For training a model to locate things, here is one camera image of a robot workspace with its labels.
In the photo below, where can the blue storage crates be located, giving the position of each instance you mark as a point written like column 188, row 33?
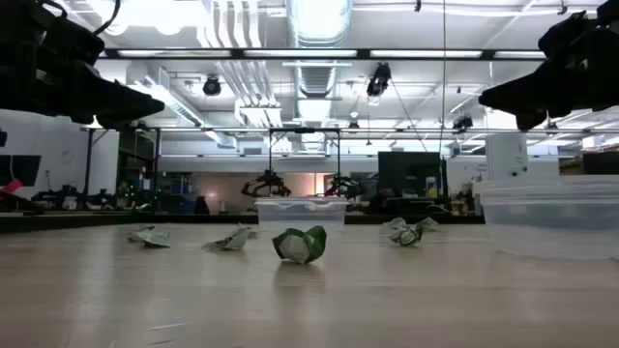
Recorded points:
column 183, row 195

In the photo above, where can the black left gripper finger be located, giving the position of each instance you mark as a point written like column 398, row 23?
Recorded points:
column 118, row 121
column 116, row 99

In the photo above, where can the black table edge rail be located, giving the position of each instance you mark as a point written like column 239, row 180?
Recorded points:
column 97, row 221

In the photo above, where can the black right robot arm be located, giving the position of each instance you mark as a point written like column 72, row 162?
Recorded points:
column 610, row 12

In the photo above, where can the black wall monitor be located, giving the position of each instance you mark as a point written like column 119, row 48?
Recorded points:
column 24, row 169

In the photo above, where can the white column box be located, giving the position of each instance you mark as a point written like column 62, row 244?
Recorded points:
column 506, row 154

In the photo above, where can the black overhead rig beam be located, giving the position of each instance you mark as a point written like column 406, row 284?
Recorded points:
column 362, row 53

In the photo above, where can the black hanging camera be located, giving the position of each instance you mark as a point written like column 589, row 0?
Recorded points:
column 212, row 87
column 462, row 122
column 378, row 79

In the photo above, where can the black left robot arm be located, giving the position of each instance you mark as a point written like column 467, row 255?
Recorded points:
column 19, row 21

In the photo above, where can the red pink object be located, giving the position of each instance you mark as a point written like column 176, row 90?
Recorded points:
column 10, row 187

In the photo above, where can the clear plastic bin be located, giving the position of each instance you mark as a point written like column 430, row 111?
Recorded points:
column 551, row 217
column 301, row 210

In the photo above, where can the round silver ceiling duct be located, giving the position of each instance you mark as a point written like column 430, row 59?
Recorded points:
column 319, row 19

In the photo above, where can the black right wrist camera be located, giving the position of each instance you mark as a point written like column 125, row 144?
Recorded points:
column 563, row 36

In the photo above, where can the dark green packet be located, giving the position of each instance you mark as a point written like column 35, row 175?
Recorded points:
column 300, row 245

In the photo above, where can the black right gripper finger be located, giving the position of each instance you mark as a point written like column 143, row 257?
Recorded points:
column 512, row 101
column 561, row 89

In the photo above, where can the large black monitor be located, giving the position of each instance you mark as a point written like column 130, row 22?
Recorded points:
column 406, row 171

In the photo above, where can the black frame post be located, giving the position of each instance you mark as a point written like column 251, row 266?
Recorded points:
column 88, row 164
column 157, row 164

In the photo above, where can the black background rig frame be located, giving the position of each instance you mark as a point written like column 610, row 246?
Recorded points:
column 304, row 130

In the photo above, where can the grey horizontal rail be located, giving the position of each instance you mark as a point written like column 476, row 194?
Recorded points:
column 411, row 130

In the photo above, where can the black background robot arm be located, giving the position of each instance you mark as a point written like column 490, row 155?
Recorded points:
column 343, row 187
column 266, row 184
column 55, row 198
column 101, row 199

